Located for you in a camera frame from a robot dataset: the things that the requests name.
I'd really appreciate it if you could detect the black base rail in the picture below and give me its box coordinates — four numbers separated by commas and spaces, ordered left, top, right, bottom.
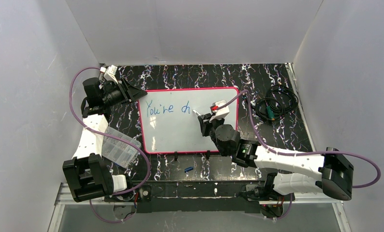
137, 181, 261, 214

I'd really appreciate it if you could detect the coiled black cable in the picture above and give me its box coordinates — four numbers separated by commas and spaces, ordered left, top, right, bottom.
243, 84, 299, 122

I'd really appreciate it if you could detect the pink framed whiteboard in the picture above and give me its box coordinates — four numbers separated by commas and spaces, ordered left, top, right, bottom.
138, 87, 238, 154

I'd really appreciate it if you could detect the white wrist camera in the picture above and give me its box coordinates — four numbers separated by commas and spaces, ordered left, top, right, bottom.
209, 100, 230, 122
100, 65, 118, 83

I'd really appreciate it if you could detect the green handled screwdriver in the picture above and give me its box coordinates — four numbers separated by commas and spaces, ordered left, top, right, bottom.
266, 105, 275, 121

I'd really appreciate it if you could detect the purple cable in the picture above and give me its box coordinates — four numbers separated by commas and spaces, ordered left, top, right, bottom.
224, 89, 382, 221
69, 66, 151, 224

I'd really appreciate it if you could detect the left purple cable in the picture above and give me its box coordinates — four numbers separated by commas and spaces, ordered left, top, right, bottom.
69, 66, 151, 224

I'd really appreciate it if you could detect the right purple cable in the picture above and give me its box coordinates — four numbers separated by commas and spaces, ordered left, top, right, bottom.
224, 89, 382, 221

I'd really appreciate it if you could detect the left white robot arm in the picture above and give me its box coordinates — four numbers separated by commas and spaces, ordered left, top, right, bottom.
62, 77, 147, 203

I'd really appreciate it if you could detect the clear plastic screw box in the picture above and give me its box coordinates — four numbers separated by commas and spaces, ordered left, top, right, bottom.
101, 127, 141, 168

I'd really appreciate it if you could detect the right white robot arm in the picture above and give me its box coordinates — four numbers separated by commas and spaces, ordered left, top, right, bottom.
197, 114, 354, 201

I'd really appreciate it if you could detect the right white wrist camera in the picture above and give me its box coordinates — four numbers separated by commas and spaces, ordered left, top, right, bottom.
209, 100, 230, 122

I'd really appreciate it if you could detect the blue marker cap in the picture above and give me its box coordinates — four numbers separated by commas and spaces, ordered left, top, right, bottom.
184, 167, 194, 173

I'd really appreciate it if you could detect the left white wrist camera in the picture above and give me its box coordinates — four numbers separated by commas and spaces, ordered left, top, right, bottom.
100, 65, 118, 83

